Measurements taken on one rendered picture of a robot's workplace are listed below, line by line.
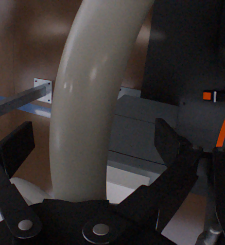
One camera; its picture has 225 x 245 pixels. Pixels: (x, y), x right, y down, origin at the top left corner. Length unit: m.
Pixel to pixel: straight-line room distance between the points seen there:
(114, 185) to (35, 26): 1.47
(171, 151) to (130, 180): 0.51
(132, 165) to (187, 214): 1.34
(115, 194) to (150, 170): 0.14
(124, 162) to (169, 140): 0.53
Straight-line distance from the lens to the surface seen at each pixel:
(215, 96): 1.35
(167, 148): 0.17
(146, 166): 0.69
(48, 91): 1.75
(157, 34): 1.34
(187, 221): 2.04
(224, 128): 1.46
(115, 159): 0.70
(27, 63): 1.87
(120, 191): 0.65
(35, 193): 0.63
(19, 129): 0.19
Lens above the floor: 1.34
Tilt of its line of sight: 61 degrees down
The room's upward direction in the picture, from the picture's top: 136 degrees counter-clockwise
